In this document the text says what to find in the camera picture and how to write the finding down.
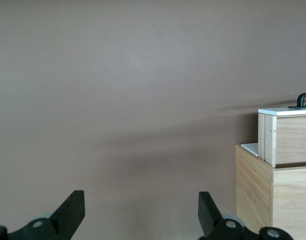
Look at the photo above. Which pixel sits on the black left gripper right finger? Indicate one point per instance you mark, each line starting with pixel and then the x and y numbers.
pixel 208 215

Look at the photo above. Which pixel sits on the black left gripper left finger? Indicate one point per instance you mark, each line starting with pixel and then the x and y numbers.
pixel 68 215

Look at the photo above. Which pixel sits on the white-fronted wooden drawer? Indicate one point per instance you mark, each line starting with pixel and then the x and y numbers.
pixel 293 140

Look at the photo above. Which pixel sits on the light wooden drawer cabinet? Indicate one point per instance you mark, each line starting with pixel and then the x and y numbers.
pixel 253 187

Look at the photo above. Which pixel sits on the brown table cover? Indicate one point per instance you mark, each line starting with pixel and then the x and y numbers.
pixel 118 87

